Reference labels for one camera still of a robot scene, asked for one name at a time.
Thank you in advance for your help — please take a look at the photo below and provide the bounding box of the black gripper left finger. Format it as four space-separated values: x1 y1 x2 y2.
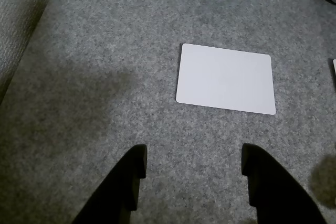
72 144 148 224

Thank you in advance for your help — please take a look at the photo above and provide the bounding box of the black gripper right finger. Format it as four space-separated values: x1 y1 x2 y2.
241 143 327 224

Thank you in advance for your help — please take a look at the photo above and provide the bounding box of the white card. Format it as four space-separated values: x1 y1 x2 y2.
329 58 336 90
175 42 277 116

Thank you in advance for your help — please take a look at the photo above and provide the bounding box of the grey felt mat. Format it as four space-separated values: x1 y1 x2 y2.
0 0 336 224

